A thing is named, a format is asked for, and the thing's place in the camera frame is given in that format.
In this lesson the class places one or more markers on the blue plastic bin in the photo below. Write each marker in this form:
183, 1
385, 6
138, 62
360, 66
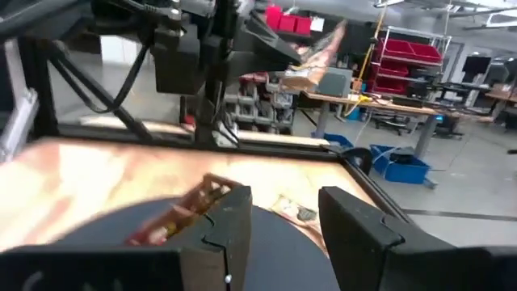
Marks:
337, 140
400, 167

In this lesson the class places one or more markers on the wooden compartment box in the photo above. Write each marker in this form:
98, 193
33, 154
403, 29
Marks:
186, 210

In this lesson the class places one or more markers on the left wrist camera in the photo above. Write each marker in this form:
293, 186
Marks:
177, 60

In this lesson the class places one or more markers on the red wall-mounted bins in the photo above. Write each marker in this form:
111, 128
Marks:
287, 20

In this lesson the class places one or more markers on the round dark blue placemat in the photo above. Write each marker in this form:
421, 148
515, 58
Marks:
282, 250

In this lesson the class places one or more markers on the grey stacked parts bins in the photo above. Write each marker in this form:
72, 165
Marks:
258, 107

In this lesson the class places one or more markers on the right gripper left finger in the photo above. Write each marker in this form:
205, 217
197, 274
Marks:
121, 271

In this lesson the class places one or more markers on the red storage bins rack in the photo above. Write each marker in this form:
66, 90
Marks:
404, 60

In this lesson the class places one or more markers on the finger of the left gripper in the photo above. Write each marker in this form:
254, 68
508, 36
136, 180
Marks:
270, 40
258, 62

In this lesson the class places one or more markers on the long wooden bench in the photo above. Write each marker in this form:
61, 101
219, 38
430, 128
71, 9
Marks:
383, 103

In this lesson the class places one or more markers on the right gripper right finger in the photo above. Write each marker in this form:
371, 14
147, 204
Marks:
404, 262

